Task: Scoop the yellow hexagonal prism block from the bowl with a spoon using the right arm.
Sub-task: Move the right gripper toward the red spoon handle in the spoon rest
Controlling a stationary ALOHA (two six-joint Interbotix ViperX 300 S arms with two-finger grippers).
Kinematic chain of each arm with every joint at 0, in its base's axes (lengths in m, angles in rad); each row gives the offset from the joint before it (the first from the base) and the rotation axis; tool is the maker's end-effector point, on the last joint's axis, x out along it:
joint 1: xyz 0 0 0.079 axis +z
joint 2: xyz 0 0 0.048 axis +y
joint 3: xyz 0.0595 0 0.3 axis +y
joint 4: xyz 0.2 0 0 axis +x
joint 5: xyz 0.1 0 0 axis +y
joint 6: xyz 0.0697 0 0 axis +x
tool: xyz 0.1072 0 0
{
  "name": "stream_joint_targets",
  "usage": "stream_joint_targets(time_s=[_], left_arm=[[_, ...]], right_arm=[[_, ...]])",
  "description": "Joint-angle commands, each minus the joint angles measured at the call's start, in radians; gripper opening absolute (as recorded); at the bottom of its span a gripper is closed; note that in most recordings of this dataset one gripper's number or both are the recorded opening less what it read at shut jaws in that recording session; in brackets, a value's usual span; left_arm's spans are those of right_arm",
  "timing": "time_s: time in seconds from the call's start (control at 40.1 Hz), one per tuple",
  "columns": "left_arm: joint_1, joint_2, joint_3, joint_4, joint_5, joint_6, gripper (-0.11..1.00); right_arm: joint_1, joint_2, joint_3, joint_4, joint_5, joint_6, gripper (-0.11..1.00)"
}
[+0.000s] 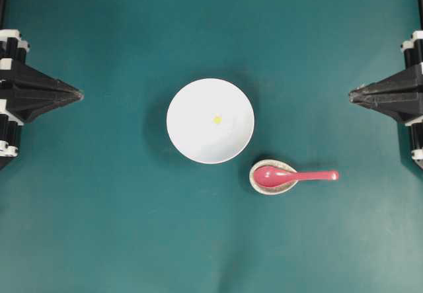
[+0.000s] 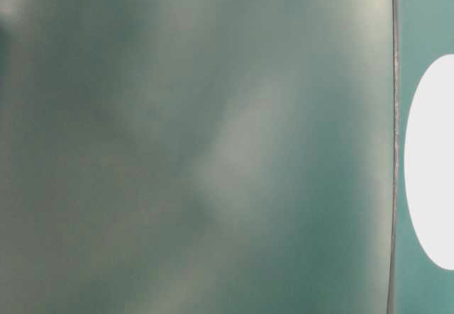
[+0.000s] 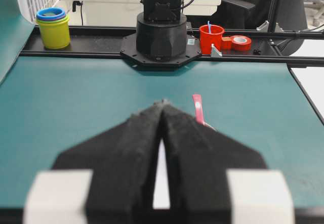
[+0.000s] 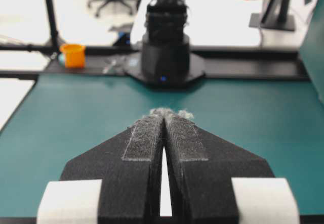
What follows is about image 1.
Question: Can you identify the yellow hexagonal prism block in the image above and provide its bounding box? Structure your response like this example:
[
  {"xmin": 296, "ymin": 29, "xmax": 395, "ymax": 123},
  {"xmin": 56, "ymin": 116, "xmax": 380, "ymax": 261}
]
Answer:
[{"xmin": 213, "ymin": 116, "xmax": 222, "ymax": 124}]

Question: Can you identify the speckled ceramic spoon rest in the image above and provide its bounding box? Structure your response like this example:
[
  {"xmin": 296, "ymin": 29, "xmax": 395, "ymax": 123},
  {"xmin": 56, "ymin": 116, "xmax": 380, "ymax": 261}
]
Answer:
[{"xmin": 249, "ymin": 159, "xmax": 297, "ymax": 196}]

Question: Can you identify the red plastic soup spoon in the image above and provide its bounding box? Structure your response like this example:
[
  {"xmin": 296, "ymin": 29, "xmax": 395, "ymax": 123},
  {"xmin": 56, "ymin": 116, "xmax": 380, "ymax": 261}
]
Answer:
[{"xmin": 253, "ymin": 166, "xmax": 339, "ymax": 188}]

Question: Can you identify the white round bowl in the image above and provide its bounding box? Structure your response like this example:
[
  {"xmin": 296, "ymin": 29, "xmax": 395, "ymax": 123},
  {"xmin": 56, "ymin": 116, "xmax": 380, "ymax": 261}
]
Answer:
[{"xmin": 166, "ymin": 78, "xmax": 255, "ymax": 165}]

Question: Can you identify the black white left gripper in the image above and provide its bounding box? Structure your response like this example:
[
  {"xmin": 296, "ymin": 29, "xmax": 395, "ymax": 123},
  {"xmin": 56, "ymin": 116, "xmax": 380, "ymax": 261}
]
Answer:
[{"xmin": 0, "ymin": 28, "xmax": 84, "ymax": 171}]

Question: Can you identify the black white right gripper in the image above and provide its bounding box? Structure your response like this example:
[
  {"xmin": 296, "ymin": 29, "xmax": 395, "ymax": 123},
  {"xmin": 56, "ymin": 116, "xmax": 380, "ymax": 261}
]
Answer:
[{"xmin": 348, "ymin": 30, "xmax": 423, "ymax": 170}]

